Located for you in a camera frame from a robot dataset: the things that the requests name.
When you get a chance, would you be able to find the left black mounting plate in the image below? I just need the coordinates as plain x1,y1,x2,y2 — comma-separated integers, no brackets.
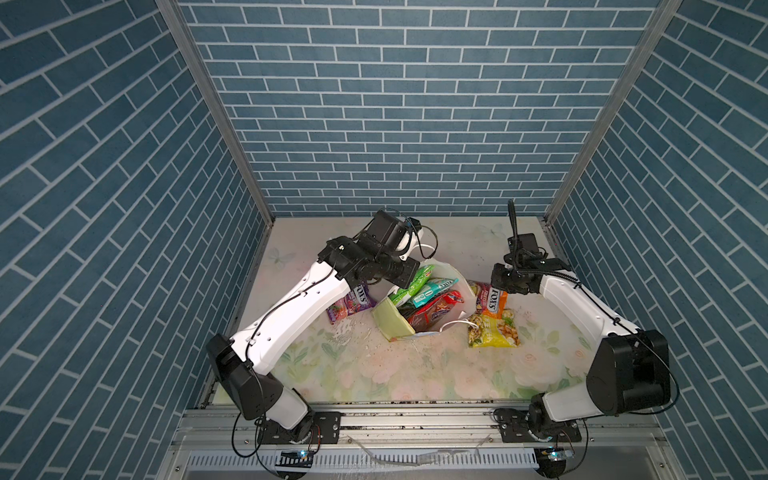
259,411,342,446

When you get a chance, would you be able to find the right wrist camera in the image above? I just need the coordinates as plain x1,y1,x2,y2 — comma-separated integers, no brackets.
505,233,542,266

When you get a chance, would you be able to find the purple Fox's candy packet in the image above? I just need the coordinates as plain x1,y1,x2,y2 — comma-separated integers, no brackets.
326,283,376,325

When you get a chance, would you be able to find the black mounting plate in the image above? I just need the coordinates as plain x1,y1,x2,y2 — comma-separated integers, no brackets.
491,408,582,443
259,411,342,446

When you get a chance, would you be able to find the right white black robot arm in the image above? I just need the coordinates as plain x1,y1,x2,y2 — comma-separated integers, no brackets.
491,263,679,422

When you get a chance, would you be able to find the red snack packet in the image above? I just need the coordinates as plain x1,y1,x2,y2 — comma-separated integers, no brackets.
408,290,464,333

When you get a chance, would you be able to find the floral paper gift bag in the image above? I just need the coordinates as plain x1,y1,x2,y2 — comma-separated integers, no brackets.
372,260,477,341

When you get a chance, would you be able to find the orange Fox's candy packet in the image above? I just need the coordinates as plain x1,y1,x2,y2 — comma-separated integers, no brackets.
468,281,508,319

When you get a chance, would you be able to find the white slotted cable duct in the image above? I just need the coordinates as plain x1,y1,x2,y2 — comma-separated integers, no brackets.
186,447,539,473

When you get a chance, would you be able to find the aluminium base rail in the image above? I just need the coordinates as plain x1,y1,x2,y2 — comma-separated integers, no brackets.
159,401,683,479

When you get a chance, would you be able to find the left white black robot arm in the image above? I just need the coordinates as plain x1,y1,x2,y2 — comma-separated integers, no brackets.
206,210,423,440

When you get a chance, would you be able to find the teal snack packet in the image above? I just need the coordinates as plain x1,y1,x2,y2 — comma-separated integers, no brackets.
409,278,457,308

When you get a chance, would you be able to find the yellow green snack packet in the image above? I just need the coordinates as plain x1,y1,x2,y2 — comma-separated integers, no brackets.
468,309,520,348

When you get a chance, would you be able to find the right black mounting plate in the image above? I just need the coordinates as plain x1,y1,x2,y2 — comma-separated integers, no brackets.
491,408,582,443

